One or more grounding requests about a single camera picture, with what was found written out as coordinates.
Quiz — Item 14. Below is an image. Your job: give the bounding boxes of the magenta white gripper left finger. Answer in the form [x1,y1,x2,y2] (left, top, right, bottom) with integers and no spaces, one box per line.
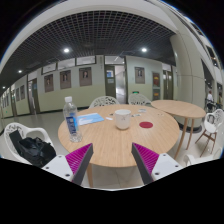
[43,143,93,185]

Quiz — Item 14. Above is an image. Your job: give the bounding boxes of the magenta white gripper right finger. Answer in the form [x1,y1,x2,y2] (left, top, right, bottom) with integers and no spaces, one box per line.
[131,143,182,185]

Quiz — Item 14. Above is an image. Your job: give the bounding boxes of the clear plastic water bottle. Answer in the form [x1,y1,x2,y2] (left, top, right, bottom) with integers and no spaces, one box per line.
[63,96,82,142]

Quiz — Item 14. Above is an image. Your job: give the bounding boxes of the white chair at right edge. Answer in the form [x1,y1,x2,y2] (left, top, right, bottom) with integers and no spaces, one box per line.
[184,147,224,166]

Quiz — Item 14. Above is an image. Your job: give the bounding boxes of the round red coaster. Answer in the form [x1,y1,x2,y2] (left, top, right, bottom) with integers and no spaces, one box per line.
[139,122,153,128]

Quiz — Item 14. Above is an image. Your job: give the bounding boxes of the black bag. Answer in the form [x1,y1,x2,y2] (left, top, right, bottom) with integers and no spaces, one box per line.
[9,130,56,168]

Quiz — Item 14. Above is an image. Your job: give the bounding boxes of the blue paper booklet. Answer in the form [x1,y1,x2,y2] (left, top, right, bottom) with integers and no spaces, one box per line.
[78,113,104,126]

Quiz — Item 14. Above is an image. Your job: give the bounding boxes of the round wooden table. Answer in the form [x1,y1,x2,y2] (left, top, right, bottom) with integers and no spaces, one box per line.
[151,100,206,158]
[58,104,180,186]

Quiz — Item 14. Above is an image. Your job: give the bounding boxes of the small items on table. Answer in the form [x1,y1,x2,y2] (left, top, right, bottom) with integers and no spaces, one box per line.
[131,108,147,117]

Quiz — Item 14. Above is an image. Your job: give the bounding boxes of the white ceramic mug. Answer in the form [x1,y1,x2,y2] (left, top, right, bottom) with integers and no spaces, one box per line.
[114,109,131,130]

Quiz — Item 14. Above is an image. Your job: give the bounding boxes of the white chair with bag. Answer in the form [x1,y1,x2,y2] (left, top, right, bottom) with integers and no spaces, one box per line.
[4,122,56,168]

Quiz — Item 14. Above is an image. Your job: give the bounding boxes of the white lattice chair right back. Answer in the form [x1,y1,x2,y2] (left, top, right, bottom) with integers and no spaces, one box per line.
[128,94,151,106]

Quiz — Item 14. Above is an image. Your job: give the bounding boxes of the white lattice chair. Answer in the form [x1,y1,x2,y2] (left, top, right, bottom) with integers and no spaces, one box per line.
[90,96,118,108]
[128,94,151,106]

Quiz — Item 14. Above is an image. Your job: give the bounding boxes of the white lattice chair left back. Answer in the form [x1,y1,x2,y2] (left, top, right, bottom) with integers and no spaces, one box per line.
[90,96,118,108]

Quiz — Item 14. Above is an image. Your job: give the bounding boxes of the white chair wooden legs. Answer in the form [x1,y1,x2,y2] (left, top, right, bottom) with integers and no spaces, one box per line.
[195,109,224,153]

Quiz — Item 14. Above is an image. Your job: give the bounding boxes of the person in white shirt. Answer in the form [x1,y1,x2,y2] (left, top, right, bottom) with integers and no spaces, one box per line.
[206,90,214,112]

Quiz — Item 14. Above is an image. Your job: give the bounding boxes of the framed portrait on wall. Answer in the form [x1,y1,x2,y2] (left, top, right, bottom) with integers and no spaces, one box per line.
[60,70,71,89]
[79,67,92,86]
[44,74,54,92]

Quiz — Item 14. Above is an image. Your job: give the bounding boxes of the framed portrait right wall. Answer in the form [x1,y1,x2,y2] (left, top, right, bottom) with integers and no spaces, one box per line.
[135,67,145,84]

